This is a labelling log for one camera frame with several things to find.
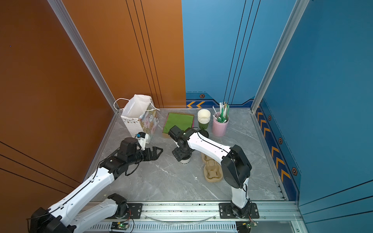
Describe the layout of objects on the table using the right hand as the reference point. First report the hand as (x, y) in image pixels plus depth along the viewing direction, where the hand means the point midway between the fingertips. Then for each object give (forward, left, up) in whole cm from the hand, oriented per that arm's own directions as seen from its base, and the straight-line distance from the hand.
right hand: (184, 152), depth 86 cm
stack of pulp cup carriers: (-9, -17, -6) cm, 20 cm away
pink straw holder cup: (+19, -23, -1) cm, 29 cm away
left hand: (-1, +14, +7) cm, 16 cm away
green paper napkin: (+29, +3, -5) cm, 30 cm away
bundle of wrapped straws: (+24, -25, +12) cm, 37 cm away
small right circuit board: (-35, -30, -10) cm, 47 cm away
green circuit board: (-35, +31, -10) cm, 48 cm away
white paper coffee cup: (-4, 0, -5) cm, 6 cm away
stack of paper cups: (+26, -13, +4) cm, 30 cm away
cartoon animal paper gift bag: (+14, +25, +18) cm, 34 cm away
